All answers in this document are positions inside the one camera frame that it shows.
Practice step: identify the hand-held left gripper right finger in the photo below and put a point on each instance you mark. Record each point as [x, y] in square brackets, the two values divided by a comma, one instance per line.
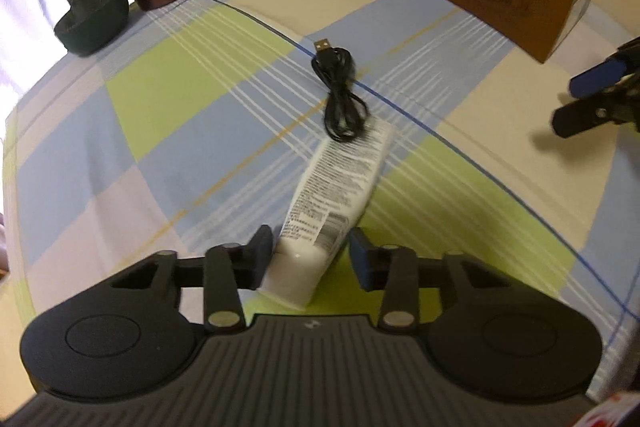
[362, 259]

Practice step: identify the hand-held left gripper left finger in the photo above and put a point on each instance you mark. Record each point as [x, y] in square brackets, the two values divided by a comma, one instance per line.
[260, 257]

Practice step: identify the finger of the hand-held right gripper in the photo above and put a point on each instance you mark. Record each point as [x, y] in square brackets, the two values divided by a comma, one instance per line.
[580, 117]
[597, 76]

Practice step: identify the white printed tube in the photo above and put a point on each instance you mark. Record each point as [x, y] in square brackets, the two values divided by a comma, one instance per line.
[325, 197]

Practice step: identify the red and white packet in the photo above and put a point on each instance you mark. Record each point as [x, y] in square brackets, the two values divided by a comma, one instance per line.
[615, 414]

